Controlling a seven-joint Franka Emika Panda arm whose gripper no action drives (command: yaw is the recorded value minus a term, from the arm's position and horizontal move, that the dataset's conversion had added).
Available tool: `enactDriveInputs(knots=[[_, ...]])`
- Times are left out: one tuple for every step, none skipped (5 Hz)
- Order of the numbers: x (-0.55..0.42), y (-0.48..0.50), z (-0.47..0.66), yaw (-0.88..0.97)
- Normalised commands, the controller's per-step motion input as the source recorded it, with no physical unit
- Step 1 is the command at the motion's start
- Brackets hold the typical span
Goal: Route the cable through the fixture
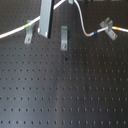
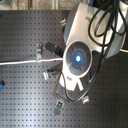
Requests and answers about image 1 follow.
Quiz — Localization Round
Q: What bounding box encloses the middle grey cable clip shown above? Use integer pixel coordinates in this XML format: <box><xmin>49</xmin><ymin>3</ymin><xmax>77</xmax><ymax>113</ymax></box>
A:
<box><xmin>61</xmin><ymin>26</ymin><xmax>68</xmax><ymax>51</ymax></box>

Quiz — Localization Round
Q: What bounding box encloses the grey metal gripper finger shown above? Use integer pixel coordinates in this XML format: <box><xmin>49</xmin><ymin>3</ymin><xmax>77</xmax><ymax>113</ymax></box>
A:
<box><xmin>39</xmin><ymin>0</ymin><xmax>54</xmax><ymax>38</ymax></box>

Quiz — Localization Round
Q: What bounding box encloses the right grey cable clip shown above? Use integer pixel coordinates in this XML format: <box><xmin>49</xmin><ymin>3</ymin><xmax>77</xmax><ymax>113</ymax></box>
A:
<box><xmin>100</xmin><ymin>18</ymin><xmax>117</xmax><ymax>40</ymax></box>

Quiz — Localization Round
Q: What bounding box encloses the grey cable clip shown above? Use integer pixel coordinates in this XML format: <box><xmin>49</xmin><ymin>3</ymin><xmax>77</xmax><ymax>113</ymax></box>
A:
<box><xmin>100</xmin><ymin>18</ymin><xmax>117</xmax><ymax>40</ymax></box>
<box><xmin>24</xmin><ymin>24</ymin><xmax>35</xmax><ymax>44</ymax></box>
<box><xmin>61</xmin><ymin>26</ymin><xmax>68</xmax><ymax>51</ymax></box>

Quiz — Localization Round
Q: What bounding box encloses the left grey cable clip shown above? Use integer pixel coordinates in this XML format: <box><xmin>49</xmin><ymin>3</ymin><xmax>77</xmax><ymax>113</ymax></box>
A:
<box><xmin>24</xmin><ymin>24</ymin><xmax>35</xmax><ymax>44</ymax></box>

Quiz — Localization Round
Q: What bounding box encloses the white cable with coloured bands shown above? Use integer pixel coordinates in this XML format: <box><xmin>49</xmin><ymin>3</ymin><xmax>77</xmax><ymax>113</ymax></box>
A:
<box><xmin>0</xmin><ymin>0</ymin><xmax>128</xmax><ymax>39</ymax></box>

